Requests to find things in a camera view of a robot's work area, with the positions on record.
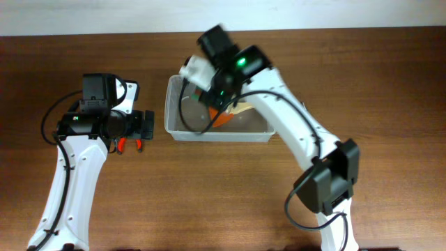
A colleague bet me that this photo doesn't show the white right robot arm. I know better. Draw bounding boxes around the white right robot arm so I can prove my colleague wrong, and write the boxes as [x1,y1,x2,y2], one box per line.
[195,25,360,250]

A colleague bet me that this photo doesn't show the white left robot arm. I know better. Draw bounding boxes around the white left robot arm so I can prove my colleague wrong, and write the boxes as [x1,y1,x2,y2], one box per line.
[27,73,154,250]

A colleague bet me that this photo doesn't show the red handled cutters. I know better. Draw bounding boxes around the red handled cutters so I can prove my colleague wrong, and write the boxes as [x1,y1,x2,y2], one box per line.
[116,137,144,155]

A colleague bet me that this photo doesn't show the clear plastic container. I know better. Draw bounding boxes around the clear plastic container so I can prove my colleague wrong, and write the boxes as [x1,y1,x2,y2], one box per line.
[164,75,275,142]

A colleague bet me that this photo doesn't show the screwdriver set clear case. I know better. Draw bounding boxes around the screwdriver set clear case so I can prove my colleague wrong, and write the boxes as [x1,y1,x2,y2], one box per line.
[190,89,203,101]

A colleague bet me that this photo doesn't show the orange scraper wooden handle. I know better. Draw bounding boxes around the orange scraper wooden handle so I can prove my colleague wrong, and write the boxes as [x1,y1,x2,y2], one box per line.
[212,102,254,128]

